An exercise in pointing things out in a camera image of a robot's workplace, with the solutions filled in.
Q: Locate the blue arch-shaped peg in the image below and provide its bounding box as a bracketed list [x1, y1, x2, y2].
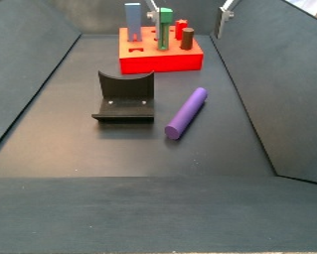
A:
[124, 3, 142, 42]

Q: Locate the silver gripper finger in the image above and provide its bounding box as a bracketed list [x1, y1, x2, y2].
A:
[144, 0, 159, 39]
[215, 0, 237, 39]

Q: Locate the brown hexagonal peg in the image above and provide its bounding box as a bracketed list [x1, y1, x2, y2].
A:
[181, 28, 194, 50]

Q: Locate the black curved holder stand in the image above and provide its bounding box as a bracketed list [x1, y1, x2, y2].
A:
[91, 72, 154, 121]

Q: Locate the red peg board block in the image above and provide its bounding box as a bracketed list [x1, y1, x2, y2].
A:
[118, 26, 203, 74]

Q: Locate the red star peg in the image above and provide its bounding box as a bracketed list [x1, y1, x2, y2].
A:
[175, 19, 189, 41]

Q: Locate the green tall peg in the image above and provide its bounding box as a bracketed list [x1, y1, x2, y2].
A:
[158, 7, 172, 51]

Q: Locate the purple cylinder peg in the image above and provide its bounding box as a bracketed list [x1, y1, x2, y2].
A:
[164, 87, 207, 140]

